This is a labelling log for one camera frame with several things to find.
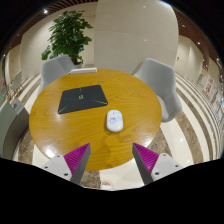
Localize grey shell chair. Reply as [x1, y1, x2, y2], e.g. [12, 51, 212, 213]
[36, 54, 78, 98]
[9, 69, 24, 92]
[130, 57, 184, 124]

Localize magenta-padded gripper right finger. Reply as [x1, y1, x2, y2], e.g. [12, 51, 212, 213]
[131, 142, 184, 186]

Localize green potted plant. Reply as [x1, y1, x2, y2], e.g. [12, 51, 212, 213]
[40, 10, 95, 69]

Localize white computer mouse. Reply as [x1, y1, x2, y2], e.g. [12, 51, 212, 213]
[106, 109, 125, 133]

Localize black mouse pad green lines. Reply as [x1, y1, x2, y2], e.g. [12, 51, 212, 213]
[57, 84, 109, 115]

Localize white power strip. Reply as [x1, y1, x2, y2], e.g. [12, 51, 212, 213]
[69, 67, 99, 75]

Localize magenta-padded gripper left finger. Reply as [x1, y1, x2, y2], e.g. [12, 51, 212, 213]
[40, 142, 92, 186]

